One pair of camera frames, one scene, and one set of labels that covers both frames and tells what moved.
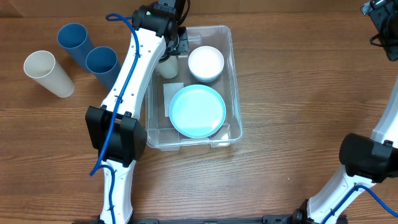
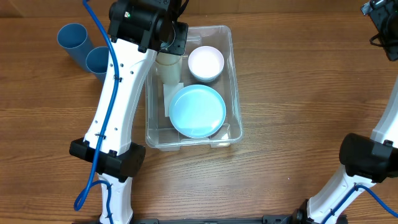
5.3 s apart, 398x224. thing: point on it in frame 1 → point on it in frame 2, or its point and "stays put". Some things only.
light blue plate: x=197 y=111 stays put
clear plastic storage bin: x=192 y=99 stays put
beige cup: x=41 y=66 → x=169 y=66
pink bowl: x=206 y=64 stays put
